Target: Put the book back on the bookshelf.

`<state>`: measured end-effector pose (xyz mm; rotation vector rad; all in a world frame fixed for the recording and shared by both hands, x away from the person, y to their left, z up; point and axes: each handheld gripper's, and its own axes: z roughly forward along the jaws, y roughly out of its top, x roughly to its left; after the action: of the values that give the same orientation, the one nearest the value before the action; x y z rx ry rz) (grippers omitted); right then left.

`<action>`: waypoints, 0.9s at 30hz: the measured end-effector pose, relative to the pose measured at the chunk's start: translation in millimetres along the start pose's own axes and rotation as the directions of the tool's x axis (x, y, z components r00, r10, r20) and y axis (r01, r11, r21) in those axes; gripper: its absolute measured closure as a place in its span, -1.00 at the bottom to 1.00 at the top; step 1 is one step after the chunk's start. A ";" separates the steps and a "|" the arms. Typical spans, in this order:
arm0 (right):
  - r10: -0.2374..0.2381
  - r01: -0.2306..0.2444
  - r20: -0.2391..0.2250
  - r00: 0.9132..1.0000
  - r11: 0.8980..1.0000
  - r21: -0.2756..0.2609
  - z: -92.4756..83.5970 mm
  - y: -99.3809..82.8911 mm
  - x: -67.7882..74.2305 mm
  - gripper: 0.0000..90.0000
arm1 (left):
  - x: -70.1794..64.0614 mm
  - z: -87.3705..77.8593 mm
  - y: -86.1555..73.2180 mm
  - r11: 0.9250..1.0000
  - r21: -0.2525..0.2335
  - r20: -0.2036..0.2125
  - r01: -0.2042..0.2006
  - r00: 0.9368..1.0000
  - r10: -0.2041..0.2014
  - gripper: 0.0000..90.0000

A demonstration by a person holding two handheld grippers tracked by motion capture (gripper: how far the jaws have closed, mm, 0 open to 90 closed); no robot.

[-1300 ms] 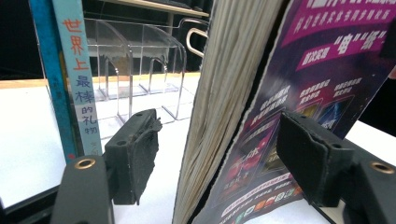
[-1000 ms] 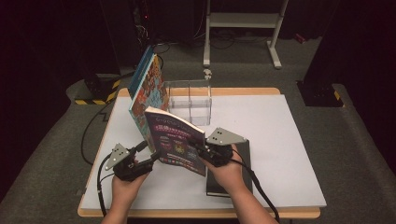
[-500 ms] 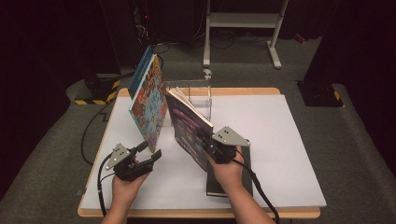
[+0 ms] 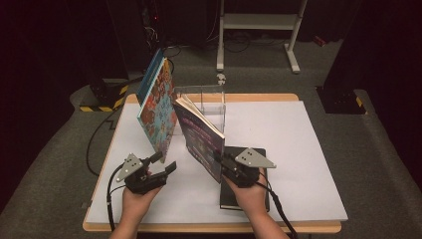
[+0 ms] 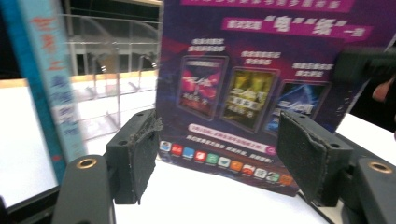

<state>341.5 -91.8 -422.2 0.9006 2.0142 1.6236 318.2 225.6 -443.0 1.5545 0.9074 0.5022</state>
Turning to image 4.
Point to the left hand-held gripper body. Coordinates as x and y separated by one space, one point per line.
139 179

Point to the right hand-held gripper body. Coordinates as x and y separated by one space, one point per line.
245 169

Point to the purple paperback book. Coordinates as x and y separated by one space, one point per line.
199 139

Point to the black hardcover book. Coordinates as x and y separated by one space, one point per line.
247 199

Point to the sky blue green picture book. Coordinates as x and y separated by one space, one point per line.
158 113

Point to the clear acrylic book rack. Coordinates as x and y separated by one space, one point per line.
212 103

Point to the dark blue picture book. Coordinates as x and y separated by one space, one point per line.
150 74

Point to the person's left hand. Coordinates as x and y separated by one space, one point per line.
137 204

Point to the person's right hand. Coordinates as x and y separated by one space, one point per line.
253 199

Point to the white table sheet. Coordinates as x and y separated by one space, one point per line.
282 149

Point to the wooden table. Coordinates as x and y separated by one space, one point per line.
258 97

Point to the black stand with striped base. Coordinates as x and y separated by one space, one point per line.
345 99
106 98

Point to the small white floor object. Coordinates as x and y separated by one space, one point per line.
221 79

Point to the white metal stand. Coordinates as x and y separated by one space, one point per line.
258 20

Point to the small red floor object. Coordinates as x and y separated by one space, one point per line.
320 40

